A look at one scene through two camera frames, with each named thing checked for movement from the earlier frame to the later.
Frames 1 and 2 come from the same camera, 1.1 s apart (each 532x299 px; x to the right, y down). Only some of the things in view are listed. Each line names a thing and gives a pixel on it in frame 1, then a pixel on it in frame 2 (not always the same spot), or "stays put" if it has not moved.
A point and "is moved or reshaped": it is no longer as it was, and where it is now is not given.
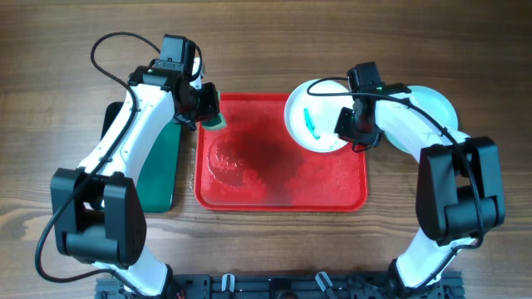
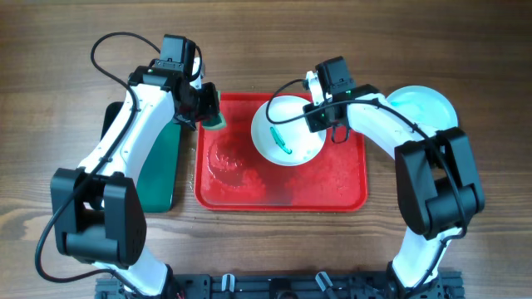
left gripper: (212, 105) stays put
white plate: (311, 120) is moved or reshaped
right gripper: (344, 127) to (317, 124)
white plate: (434, 104) stays put
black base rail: (288, 286) stays put
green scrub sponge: (217, 123) stays put
